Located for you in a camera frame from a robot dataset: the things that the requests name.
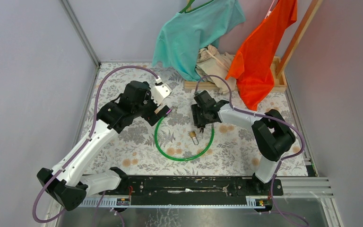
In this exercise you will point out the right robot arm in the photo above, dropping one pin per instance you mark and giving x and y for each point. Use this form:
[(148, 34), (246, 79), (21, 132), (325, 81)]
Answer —
[(272, 135)]

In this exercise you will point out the green clothes hanger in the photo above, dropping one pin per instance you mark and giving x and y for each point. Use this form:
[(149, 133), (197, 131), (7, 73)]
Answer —
[(188, 8)]

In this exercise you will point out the beige cloth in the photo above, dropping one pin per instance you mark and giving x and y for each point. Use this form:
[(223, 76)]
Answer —
[(211, 62)]

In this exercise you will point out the teal t-shirt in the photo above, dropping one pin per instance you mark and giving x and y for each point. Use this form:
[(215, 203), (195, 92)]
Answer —
[(180, 39)]

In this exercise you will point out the brass padlock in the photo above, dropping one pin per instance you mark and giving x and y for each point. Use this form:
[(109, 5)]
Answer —
[(193, 137)]

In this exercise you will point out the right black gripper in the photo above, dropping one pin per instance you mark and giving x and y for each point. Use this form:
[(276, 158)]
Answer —
[(197, 120)]

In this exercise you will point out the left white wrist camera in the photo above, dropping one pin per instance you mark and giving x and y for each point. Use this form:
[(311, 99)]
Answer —
[(160, 91)]

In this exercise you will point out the floral table mat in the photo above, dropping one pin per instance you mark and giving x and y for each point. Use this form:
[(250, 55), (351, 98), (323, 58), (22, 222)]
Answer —
[(141, 149)]

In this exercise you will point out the wooden clothes rack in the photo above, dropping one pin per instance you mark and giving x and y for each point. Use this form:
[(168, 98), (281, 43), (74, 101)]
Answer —
[(255, 11)]

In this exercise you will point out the orange t-shirt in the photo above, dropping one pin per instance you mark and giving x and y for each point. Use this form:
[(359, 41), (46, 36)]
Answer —
[(251, 64)]

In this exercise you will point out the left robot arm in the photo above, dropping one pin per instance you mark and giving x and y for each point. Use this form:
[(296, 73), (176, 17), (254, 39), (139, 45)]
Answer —
[(66, 181)]

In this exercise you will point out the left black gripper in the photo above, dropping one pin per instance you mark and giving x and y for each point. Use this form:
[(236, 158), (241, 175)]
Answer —
[(151, 117)]

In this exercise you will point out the orange black padlock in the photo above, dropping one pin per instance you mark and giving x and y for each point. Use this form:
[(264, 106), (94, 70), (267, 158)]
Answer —
[(163, 111)]

